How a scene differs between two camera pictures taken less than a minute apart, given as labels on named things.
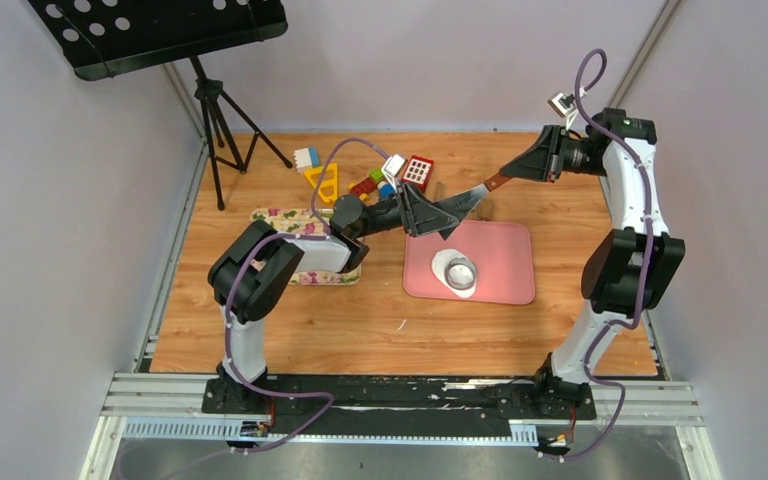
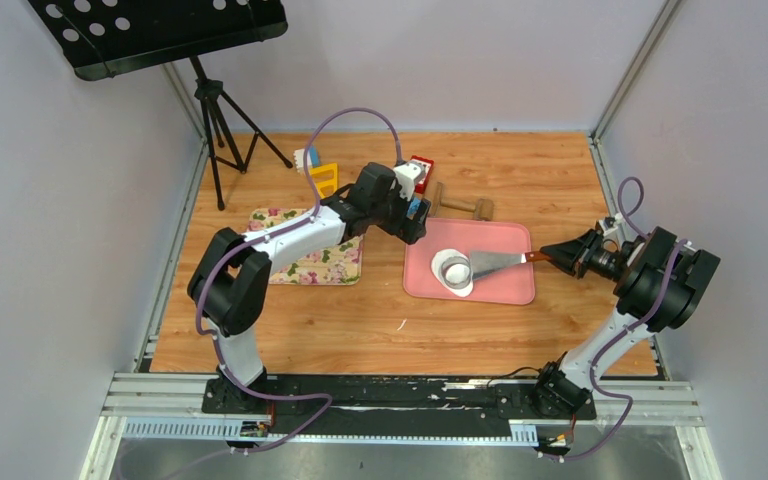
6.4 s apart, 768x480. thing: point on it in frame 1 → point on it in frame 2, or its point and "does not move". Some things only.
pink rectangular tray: [501, 252] does not move
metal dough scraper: [459, 205] → [484, 263]
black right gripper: [544, 160] → [567, 254]
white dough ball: [460, 275] does not move
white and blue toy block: [305, 158] does not move
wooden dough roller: [482, 210] does not move
